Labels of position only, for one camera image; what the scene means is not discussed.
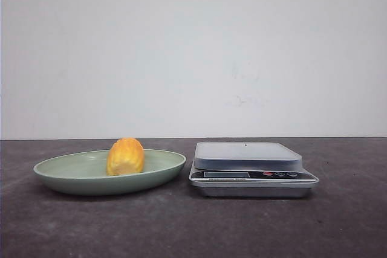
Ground green oval plate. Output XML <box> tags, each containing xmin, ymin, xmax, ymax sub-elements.
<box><xmin>33</xmin><ymin>149</ymin><xmax>186</xmax><ymax>196</ymax></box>

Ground yellow corn cob piece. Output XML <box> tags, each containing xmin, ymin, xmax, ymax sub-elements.
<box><xmin>106</xmin><ymin>138</ymin><xmax>145</xmax><ymax>176</ymax></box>

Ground silver digital kitchen scale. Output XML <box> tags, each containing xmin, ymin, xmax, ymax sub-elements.
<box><xmin>189</xmin><ymin>142</ymin><xmax>319</xmax><ymax>198</ymax></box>

